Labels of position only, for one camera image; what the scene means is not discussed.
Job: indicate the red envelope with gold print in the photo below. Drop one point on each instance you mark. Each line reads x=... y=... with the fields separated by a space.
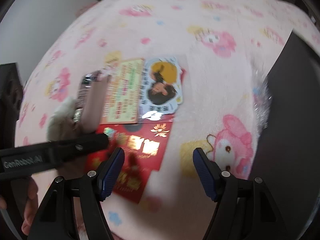
x=142 y=171

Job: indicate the pink cartoon printed blanket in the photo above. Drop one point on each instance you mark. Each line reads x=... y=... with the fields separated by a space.
x=200 y=80

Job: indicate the pink and black cream tube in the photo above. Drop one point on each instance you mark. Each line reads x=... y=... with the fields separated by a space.
x=96 y=100

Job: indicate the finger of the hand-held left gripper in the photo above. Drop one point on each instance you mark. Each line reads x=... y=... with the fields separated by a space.
x=82 y=146

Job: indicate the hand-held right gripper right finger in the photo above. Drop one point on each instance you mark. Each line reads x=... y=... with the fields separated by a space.
x=207 y=175

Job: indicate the white plush toy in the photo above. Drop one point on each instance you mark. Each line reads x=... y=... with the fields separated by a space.
x=60 y=120

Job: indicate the black storage box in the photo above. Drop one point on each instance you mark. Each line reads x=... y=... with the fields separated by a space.
x=295 y=130

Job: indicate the clear crinkled plastic wrap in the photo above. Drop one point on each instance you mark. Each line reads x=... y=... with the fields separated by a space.
x=262 y=105

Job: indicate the figure sticker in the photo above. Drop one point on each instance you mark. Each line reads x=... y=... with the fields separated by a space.
x=160 y=80

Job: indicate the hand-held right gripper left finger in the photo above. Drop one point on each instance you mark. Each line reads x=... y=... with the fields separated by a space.
x=111 y=173

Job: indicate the yellow and pink printed card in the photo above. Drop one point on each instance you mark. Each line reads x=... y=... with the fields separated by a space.
x=125 y=92

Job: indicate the person's left hand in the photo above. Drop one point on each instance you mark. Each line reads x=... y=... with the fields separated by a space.
x=31 y=205

